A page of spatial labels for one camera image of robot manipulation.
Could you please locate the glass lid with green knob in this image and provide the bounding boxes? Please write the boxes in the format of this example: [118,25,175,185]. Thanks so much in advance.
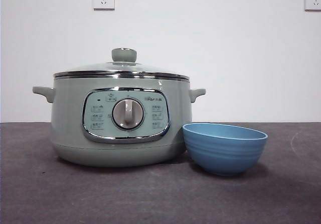
[53,47,190,80]

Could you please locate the blue ribbed bowl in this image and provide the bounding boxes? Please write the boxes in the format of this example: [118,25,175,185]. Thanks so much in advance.
[182,123,268,177]

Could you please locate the pale green electric steamer pot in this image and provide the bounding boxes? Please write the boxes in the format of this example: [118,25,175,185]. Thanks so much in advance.
[32,76,206,168]

